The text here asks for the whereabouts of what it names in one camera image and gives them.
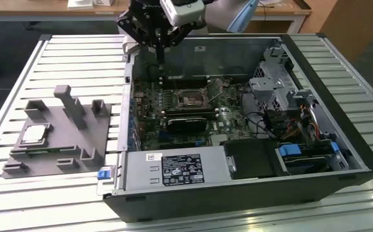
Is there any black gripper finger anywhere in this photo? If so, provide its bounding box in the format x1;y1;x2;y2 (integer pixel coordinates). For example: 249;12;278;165
161;22;197;64
116;11;164;63

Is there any silver topped CPU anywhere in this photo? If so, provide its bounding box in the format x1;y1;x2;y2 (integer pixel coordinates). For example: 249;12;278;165
23;125;51;145

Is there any CPU socket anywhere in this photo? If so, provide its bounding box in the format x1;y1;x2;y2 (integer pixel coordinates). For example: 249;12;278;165
176;88;212;108

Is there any plain white box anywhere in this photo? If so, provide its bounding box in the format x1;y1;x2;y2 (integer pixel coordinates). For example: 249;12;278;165
67;0;94;11

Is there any wooden desk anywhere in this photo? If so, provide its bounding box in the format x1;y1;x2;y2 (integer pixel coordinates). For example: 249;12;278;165
0;0;313;34

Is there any green RAM stick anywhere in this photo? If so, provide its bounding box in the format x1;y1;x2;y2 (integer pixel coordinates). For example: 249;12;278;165
166;111;217;119

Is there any silver metal drive cage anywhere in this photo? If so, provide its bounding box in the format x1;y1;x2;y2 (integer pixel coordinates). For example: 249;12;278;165
249;47;319;114

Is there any black graphics card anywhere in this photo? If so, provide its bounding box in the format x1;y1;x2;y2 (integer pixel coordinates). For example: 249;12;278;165
166;116;209;134

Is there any green motherboard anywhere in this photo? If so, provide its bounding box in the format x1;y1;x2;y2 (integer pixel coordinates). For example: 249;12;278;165
132;76;256;150

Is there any silver chipset heatsink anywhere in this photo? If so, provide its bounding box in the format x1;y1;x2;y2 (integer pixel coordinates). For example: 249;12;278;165
210;133;229;146

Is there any grey parts rack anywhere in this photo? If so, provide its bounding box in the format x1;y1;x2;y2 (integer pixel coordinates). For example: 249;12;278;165
0;84;113;179

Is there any black plastic air shroud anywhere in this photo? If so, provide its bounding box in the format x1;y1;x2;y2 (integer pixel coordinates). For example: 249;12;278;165
222;139;285;180

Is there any grey power supply unit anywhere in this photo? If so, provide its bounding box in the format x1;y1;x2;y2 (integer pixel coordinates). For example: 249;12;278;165
122;145;232;194

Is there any wooden cabinet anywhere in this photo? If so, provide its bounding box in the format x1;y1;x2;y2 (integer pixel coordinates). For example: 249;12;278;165
298;0;373;64

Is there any hard disk in blue carrier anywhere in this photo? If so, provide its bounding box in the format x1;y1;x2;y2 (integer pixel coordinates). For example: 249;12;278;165
277;142;336;175

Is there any black open PC case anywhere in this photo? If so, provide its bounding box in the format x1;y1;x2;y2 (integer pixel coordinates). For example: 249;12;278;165
94;33;373;223

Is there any pale grey case handle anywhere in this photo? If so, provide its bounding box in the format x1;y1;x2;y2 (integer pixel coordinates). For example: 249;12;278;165
122;36;142;56

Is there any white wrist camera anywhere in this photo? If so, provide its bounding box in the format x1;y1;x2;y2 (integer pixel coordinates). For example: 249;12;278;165
160;0;205;27

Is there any coloured power wire bundle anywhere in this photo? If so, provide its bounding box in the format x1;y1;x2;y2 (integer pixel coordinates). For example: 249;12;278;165
285;103;324;142

